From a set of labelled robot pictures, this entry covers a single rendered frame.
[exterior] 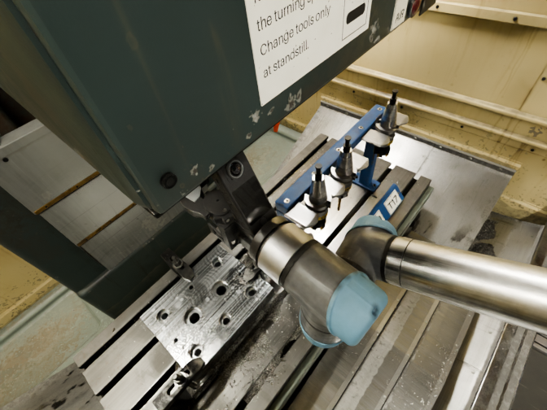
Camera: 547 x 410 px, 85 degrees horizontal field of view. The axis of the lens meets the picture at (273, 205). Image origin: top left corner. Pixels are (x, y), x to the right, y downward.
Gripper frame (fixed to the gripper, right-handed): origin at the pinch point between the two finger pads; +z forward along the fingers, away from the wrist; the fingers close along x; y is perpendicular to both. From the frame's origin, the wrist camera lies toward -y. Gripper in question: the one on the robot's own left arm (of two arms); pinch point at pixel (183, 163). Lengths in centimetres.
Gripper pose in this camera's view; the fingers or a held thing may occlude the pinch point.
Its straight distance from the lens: 50.5
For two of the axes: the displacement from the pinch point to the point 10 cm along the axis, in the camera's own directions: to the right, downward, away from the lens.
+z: -7.2, -5.3, 4.5
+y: 0.6, 6.0, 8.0
